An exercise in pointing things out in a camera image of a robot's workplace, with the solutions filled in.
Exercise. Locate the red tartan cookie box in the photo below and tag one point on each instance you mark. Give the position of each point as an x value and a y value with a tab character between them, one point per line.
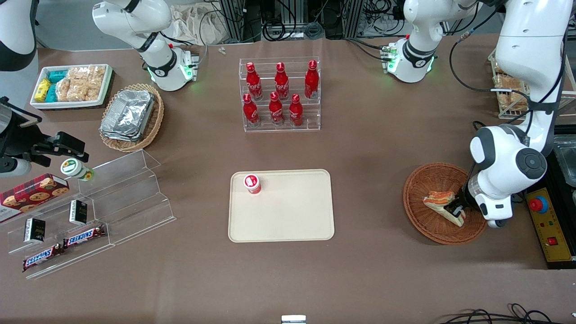
31	195

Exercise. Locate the white grey edge device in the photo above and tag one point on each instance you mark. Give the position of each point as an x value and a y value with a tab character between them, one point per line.
293	319

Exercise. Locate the small black white box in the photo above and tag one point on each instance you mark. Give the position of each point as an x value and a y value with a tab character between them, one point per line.
34	230
78	212

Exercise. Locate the cream plastic bag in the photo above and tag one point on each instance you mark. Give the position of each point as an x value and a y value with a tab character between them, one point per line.
193	22

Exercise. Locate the clear rice cracker bag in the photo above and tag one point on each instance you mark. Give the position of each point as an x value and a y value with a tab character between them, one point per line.
85	91
64	91
77	73
96	74

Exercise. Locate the green sunflower lidded cup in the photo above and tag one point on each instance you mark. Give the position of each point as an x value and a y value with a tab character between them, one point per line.
72	167

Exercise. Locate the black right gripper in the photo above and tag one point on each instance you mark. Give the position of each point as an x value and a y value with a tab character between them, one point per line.
20	140

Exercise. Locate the red cola bottle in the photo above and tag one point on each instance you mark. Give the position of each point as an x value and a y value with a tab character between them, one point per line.
276	111
250	112
295	112
281	85
254	85
311	83

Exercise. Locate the red white lidded cup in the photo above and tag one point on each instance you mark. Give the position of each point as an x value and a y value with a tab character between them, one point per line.
252	182

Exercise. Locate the clear acrylic tiered stand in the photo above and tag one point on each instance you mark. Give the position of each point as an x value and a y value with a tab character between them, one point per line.
130	198

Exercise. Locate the white rectangular snack bin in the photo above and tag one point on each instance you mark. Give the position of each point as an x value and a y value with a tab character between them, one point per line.
36	104

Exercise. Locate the clear acrylic bottle rack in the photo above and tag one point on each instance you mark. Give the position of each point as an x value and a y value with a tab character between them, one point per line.
310	114

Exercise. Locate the clear fried snack bag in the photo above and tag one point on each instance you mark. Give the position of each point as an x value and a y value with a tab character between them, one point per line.
513	100
500	76

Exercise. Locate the beige plastic serving tray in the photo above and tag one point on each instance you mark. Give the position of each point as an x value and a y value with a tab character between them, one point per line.
288	216

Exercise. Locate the red emergency stop button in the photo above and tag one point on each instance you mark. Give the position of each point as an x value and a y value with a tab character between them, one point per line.
538	204

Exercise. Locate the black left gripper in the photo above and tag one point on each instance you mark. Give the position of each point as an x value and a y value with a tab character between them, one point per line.
463	199

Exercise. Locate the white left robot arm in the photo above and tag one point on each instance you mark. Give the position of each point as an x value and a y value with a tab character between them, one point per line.
526	45

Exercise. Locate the yellow snack packet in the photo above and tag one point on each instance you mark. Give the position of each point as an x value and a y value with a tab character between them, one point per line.
42	90

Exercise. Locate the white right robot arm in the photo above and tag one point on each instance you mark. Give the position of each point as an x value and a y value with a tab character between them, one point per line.
135	18

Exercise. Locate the Snickers chocolate bar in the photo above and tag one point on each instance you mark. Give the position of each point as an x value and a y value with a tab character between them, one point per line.
85	236
41	258

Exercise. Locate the stacked aluminium foil trays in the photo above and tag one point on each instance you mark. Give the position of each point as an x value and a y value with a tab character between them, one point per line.
128	114

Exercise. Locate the triangular layered sandwich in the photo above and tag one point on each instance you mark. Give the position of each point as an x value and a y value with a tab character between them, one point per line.
436	200

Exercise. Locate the metal tray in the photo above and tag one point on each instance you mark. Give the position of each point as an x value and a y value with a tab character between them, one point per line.
566	162

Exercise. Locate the yellow black control box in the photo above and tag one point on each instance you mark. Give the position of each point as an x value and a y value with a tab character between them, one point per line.
555	225

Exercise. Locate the light wicker basket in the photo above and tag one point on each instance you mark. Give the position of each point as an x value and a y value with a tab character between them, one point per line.
155	121

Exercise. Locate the brown wicker basket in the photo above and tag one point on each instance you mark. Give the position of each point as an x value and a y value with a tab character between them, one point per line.
427	227

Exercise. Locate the teal snack packet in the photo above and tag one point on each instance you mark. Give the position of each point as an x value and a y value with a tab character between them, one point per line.
57	75
51	93

